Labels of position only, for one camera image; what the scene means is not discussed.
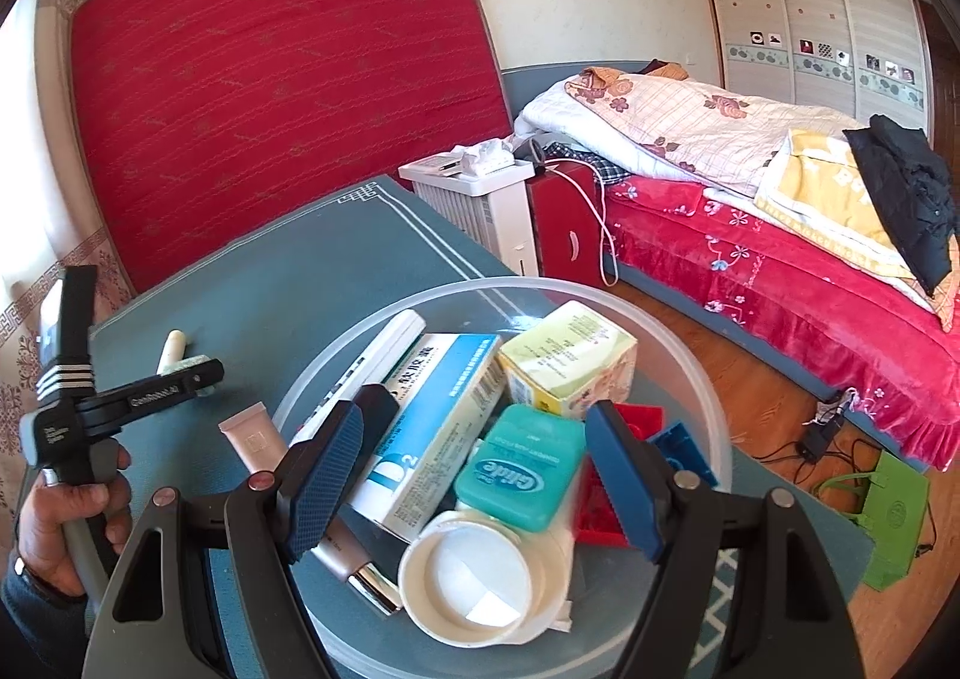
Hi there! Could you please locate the blue white vitamin D2 box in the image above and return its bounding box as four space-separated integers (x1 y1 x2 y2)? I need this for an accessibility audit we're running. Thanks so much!
348 333 506 542

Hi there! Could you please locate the patterned curtain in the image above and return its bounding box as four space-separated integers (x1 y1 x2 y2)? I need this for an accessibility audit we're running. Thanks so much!
2 0 132 551

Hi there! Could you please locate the yellow green medicine box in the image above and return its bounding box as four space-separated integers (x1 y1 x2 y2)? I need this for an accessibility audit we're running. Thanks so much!
498 300 638 419

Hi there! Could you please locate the white sliding wardrobe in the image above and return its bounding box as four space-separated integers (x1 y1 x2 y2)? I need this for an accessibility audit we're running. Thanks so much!
711 0 932 133

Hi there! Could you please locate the pink cosmetic tube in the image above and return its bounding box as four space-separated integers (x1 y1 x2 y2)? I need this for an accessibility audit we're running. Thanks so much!
218 403 288 474

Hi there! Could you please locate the red upright mattress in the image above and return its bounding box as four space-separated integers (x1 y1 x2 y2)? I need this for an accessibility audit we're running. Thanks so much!
70 0 511 291

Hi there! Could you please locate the white heater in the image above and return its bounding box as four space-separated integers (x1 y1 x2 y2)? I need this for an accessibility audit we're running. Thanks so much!
398 152 539 277

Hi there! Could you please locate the white jar lid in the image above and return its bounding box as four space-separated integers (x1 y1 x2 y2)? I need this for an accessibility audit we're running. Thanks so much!
397 510 574 650

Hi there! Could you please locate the teal table mat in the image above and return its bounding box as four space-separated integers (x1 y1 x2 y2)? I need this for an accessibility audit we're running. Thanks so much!
73 173 875 679

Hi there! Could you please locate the blue building block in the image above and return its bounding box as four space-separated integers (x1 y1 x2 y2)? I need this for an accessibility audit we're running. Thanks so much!
647 422 719 487

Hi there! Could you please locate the white cream tube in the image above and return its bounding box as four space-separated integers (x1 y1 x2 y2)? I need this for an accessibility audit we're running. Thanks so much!
156 330 187 375

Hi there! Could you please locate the red building block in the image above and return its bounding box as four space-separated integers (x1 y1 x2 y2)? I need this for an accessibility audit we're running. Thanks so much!
574 403 665 549

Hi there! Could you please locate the clear plastic bowl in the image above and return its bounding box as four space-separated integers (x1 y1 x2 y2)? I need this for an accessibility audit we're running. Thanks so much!
268 276 732 677

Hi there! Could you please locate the white medicine box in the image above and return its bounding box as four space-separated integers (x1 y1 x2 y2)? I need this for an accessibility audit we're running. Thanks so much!
291 310 427 445

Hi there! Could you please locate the floral pink quilt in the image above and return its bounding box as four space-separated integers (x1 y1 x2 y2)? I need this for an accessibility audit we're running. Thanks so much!
514 66 861 196

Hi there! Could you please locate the teal small medicine box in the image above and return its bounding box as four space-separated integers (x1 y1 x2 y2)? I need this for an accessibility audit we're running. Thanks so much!
156 354 215 397

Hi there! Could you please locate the green paper bag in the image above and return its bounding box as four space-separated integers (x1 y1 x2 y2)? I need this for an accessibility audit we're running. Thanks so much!
814 451 931 591

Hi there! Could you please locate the teal Glide floss box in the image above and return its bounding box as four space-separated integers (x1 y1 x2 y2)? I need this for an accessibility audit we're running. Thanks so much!
454 404 586 533

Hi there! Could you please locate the black jacket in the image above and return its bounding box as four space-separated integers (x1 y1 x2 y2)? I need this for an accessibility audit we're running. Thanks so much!
844 115 958 297

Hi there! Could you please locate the left hand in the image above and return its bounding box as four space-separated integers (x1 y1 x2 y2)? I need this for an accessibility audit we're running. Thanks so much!
5 447 132 603

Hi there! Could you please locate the yellow blanket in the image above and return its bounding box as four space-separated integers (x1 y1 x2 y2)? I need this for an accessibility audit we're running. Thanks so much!
754 130 958 333

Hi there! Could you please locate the white charging cable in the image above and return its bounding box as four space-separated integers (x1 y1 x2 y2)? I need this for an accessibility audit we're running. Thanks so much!
540 155 622 289

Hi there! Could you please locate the rose gold cosmetic tube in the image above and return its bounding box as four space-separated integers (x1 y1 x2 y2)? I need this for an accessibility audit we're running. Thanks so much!
311 516 402 617

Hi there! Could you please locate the red bedside cabinet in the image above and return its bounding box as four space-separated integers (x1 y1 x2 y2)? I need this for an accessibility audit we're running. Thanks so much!
527 160 608 289

